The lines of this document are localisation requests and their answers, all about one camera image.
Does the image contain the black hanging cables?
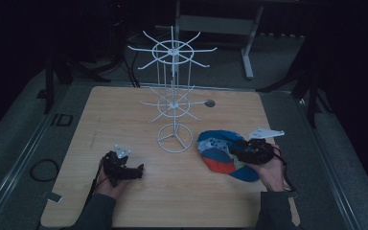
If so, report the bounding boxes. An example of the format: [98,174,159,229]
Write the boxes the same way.
[120,32,142,89]

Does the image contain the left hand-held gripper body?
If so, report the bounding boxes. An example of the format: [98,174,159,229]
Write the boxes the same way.
[103,144,132,188]

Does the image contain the black coiled floor cable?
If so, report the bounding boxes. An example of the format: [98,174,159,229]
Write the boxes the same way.
[29,158,61,183]

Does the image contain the blue and orange patterned cap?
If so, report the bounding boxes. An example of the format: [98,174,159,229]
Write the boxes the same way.
[196,128,261,183]

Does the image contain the white wire hook display rack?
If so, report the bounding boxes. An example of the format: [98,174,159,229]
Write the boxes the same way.
[127,25,219,154]

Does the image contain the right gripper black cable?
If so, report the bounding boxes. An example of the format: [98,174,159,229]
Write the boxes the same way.
[271,147,299,194]

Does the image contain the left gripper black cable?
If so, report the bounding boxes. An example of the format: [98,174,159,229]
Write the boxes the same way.
[87,156,107,200]

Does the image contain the grey metal desk frame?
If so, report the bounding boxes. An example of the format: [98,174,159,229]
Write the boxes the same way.
[173,0,265,81]

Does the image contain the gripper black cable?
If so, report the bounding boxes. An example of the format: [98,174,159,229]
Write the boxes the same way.
[87,156,107,200]
[271,147,299,194]

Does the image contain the black metal stand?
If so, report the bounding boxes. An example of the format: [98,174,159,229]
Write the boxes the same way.
[256,36,334,129]
[41,44,111,115]

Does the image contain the person's left hand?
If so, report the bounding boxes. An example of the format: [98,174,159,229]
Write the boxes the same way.
[94,174,129,199]

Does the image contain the person's right hand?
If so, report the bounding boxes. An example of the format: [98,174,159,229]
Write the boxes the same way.
[256,145,288,193]

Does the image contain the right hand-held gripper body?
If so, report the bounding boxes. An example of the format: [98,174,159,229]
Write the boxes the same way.
[239,126,286,166]

